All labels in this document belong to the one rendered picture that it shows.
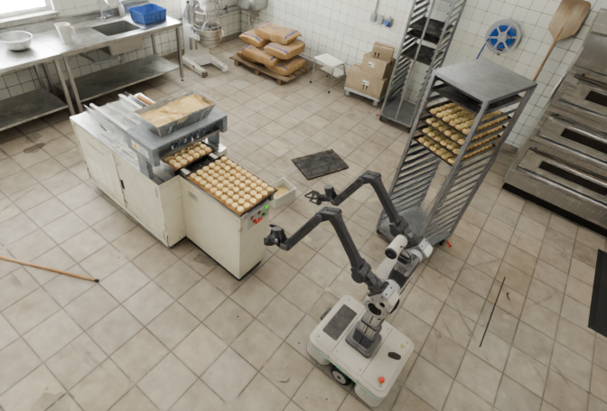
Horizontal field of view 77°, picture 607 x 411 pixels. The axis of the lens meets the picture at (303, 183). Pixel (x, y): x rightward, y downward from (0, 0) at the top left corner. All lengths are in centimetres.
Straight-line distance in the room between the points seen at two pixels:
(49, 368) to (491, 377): 326
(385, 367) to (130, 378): 178
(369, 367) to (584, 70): 347
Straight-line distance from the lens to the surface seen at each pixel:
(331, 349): 297
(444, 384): 344
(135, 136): 306
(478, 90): 292
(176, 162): 323
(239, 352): 319
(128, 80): 594
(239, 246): 305
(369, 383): 294
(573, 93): 479
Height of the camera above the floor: 290
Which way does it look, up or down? 41 degrees down
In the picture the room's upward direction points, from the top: 9 degrees clockwise
